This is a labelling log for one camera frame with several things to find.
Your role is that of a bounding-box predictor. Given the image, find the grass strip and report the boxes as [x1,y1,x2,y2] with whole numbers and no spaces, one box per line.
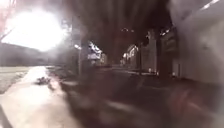
[0,66,33,94]

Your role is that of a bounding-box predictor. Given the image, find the grey paved path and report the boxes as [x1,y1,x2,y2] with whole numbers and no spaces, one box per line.
[0,65,224,128]

